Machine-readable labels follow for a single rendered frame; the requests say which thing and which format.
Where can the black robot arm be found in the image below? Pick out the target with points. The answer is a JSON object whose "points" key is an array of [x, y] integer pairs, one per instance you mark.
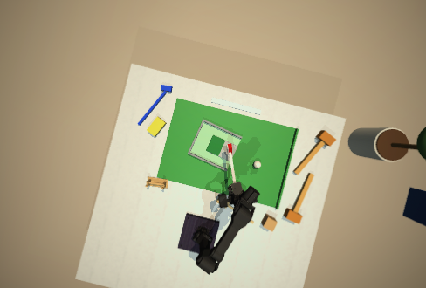
{"points": [[209, 259]]}

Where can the orange mallet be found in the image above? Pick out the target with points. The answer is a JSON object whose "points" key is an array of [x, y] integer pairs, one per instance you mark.
{"points": [[324, 138], [292, 214]]}

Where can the blue golf putter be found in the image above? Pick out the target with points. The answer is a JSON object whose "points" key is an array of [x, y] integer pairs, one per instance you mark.
{"points": [[163, 88]]}

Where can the green rectangular mat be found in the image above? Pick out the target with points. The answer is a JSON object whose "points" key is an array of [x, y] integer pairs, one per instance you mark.
{"points": [[263, 141]]}

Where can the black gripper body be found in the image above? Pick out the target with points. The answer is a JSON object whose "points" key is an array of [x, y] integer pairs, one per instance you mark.
{"points": [[223, 200]]}

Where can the yellow rectangular block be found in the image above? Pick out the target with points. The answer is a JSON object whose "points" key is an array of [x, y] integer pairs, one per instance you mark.
{"points": [[156, 126]]}

